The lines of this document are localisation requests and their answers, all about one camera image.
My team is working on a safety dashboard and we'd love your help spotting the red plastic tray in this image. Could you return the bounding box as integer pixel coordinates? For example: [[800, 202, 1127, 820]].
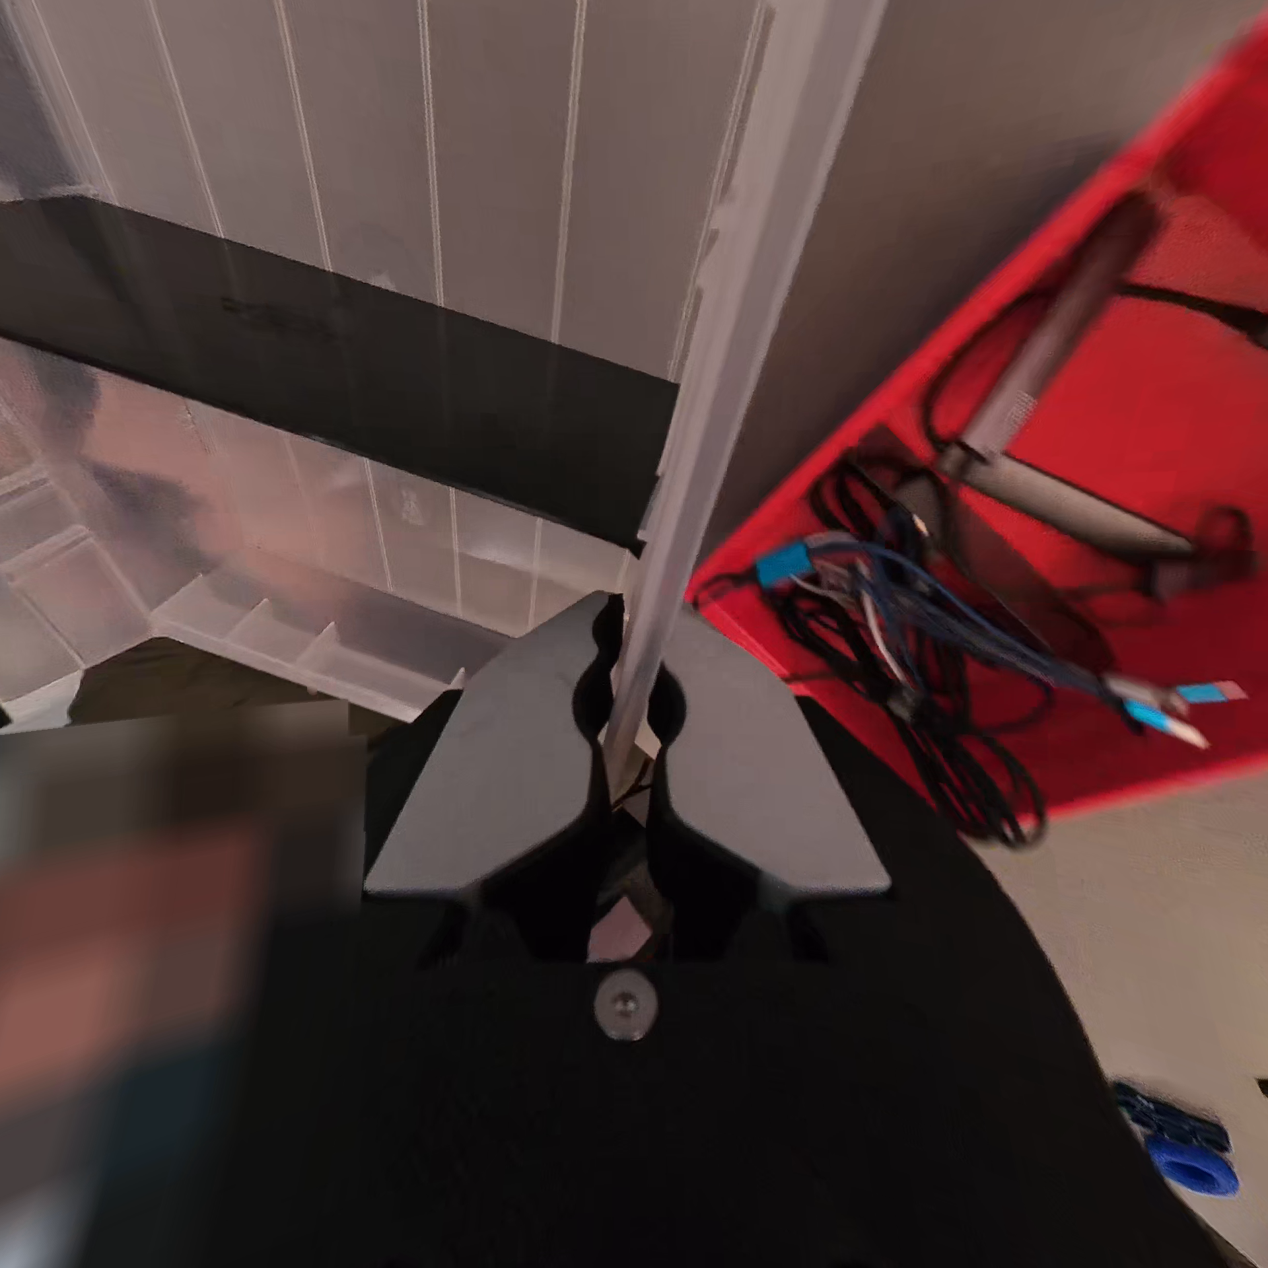
[[686, 20, 1268, 824]]

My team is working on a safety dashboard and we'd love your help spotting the clear plastic organizer box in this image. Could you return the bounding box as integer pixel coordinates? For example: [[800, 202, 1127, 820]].
[[0, 0, 889, 785]]

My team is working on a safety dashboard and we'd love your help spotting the blue usb cable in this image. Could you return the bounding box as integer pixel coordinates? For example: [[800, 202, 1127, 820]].
[[755, 532, 1244, 755]]

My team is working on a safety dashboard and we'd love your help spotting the grey usb hub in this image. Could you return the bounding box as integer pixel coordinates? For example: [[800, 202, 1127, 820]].
[[954, 191, 1162, 467], [896, 451, 1206, 599]]

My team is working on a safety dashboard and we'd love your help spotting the blue and black connector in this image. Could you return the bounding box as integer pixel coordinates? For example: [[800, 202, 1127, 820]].
[[1110, 1080, 1241, 1198]]

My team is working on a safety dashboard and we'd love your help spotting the black hub cable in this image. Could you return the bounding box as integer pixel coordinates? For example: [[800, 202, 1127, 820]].
[[921, 283, 1268, 447]]

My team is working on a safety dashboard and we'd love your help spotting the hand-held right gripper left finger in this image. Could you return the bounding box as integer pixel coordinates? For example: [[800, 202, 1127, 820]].
[[361, 591, 620, 907]]

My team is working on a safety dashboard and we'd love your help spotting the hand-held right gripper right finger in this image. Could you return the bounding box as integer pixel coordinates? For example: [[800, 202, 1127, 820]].
[[649, 617, 892, 899]]

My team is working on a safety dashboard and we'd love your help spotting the black desk mat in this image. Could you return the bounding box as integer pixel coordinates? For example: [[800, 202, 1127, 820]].
[[0, 196, 681, 555]]

